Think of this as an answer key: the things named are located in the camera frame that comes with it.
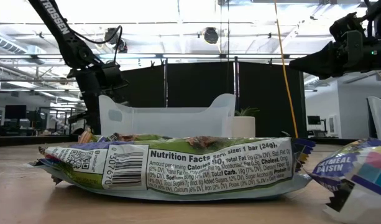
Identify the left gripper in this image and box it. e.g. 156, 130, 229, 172
67, 61, 129, 135

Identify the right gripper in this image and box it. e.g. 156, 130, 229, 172
288, 12, 370, 80

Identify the green purple granola bar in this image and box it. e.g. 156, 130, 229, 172
77, 129, 172, 144
305, 138, 381, 224
30, 134, 317, 202

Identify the potted plant white pot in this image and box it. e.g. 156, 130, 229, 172
232, 106, 260, 139

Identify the black partition screen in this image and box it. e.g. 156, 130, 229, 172
120, 60, 306, 139

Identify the yellow cable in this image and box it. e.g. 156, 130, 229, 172
272, 0, 300, 139

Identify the black overhead camera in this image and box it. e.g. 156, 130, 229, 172
202, 27, 219, 45

